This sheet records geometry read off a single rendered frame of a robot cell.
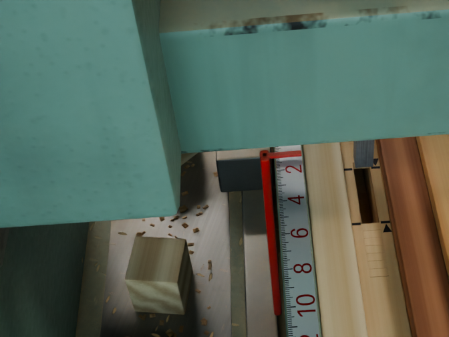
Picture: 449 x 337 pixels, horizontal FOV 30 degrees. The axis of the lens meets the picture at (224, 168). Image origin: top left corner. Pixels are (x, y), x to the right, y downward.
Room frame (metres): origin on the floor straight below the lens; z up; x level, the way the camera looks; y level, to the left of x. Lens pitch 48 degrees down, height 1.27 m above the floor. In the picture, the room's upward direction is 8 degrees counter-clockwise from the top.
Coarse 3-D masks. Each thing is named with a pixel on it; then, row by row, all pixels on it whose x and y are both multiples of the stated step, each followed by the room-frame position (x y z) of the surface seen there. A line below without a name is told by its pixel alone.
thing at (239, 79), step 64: (192, 0) 0.27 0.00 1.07; (256, 0) 0.27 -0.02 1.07; (320, 0) 0.26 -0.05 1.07; (384, 0) 0.25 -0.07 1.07; (448, 0) 0.25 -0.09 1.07; (192, 64) 0.25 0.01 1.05; (256, 64) 0.25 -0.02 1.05; (320, 64) 0.25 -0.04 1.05; (384, 64) 0.25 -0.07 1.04; (448, 64) 0.24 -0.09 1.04; (192, 128) 0.25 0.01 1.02; (256, 128) 0.25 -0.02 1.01; (320, 128) 0.25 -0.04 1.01; (384, 128) 0.25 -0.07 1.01; (448, 128) 0.24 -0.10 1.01
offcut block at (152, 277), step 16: (144, 240) 0.34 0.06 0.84; (160, 240) 0.34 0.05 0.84; (176, 240) 0.33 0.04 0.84; (144, 256) 0.33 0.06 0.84; (160, 256) 0.32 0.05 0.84; (176, 256) 0.32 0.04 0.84; (128, 272) 0.31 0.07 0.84; (144, 272) 0.31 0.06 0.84; (160, 272) 0.31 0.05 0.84; (176, 272) 0.31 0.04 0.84; (192, 272) 0.33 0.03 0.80; (128, 288) 0.31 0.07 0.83; (144, 288) 0.31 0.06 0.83; (160, 288) 0.30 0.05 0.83; (176, 288) 0.30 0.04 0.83; (144, 304) 0.31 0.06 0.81; (160, 304) 0.30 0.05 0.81; (176, 304) 0.30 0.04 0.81
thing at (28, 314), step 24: (24, 240) 0.28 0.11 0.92; (48, 240) 0.31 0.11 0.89; (72, 240) 0.34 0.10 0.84; (24, 264) 0.27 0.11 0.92; (48, 264) 0.30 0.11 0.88; (72, 264) 0.33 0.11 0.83; (0, 288) 0.24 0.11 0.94; (24, 288) 0.26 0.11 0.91; (48, 288) 0.28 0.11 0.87; (72, 288) 0.32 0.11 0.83; (0, 312) 0.23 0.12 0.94; (24, 312) 0.25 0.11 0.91; (48, 312) 0.27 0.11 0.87; (72, 312) 0.30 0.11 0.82; (0, 336) 0.22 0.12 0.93; (24, 336) 0.24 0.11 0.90; (48, 336) 0.26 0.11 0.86; (72, 336) 0.29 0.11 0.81
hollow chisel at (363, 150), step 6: (354, 144) 0.28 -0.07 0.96; (360, 144) 0.28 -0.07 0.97; (366, 144) 0.28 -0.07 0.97; (372, 144) 0.28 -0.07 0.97; (354, 150) 0.28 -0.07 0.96; (360, 150) 0.28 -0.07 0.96; (366, 150) 0.28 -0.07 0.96; (372, 150) 0.28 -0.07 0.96; (354, 156) 0.28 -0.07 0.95; (360, 156) 0.28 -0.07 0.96; (366, 156) 0.28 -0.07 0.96; (372, 156) 0.28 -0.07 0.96; (360, 162) 0.28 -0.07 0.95; (366, 162) 0.28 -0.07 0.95; (372, 162) 0.28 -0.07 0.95
